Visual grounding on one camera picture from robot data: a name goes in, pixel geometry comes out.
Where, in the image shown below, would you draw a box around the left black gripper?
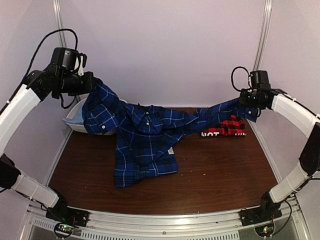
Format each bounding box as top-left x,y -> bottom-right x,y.
53,70 -> 95,96

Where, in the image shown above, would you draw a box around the blue plaid long sleeve shirt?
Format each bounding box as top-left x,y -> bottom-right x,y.
82,78 -> 258,188

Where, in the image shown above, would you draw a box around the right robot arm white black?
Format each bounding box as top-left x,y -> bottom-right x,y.
239,88 -> 320,221

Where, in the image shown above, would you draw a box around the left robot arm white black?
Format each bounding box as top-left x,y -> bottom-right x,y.
0,70 -> 95,222

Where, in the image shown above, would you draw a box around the white plastic bin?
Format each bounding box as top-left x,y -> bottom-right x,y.
61,97 -> 127,137

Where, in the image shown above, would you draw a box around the light blue folded shirt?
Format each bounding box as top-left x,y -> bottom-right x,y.
62,109 -> 84,127

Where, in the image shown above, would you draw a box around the red black plaid folded shirt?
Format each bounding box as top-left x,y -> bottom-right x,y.
201,115 -> 247,138

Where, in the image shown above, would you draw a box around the right circuit board with leds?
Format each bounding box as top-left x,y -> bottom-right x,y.
254,223 -> 275,238

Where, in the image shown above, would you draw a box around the circuit board with leds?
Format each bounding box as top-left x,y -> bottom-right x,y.
53,222 -> 75,239
254,223 -> 275,238

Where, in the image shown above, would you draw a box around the left circuit board with leds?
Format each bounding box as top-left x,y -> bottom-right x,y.
53,222 -> 75,239

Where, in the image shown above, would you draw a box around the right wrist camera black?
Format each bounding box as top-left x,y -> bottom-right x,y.
249,70 -> 271,90

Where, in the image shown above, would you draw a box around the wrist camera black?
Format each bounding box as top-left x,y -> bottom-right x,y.
249,70 -> 271,90
49,47 -> 87,77

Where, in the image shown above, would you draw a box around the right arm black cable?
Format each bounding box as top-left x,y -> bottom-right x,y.
230,65 -> 253,92

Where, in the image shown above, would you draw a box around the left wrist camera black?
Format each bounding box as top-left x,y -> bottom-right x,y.
49,47 -> 87,77

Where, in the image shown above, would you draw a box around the left aluminium frame post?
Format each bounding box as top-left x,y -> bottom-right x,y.
52,0 -> 78,96

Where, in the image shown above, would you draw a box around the aluminium frame post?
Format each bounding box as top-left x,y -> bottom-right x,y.
253,0 -> 273,71
52,0 -> 78,96

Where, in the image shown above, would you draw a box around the right aluminium frame post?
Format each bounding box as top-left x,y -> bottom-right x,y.
253,0 -> 273,71

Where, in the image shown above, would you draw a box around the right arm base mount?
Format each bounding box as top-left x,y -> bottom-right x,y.
238,206 -> 282,227

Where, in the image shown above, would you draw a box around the aluminium front rail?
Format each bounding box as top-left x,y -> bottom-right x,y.
23,197 -> 311,240

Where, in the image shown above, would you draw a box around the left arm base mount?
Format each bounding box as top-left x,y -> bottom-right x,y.
45,207 -> 90,227

